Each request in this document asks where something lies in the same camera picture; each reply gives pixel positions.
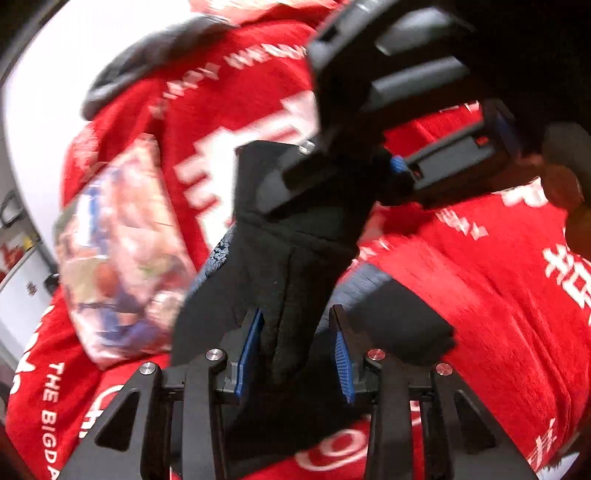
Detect person's right hand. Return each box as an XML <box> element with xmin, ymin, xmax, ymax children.
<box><xmin>521</xmin><ymin>121</ymin><xmax>591</xmax><ymax>262</ymax></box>

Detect red white character pillow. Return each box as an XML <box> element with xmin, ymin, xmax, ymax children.
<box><xmin>59</xmin><ymin>0</ymin><xmax>482</xmax><ymax>269</ymax></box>

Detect red wedding bedspread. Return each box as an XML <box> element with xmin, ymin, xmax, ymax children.
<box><xmin>6</xmin><ymin>181</ymin><xmax>590</xmax><ymax>479</ymax></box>

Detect anime print pillow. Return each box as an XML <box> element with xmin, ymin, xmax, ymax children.
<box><xmin>54</xmin><ymin>136</ymin><xmax>195</xmax><ymax>369</ymax></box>

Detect white shelf cabinet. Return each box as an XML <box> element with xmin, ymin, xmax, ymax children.
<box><xmin>1</xmin><ymin>190</ymin><xmax>56</xmax><ymax>369</ymax></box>

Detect black pants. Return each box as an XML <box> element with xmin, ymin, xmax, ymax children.
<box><xmin>171</xmin><ymin>141</ymin><xmax>454</xmax><ymax>477</ymax></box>

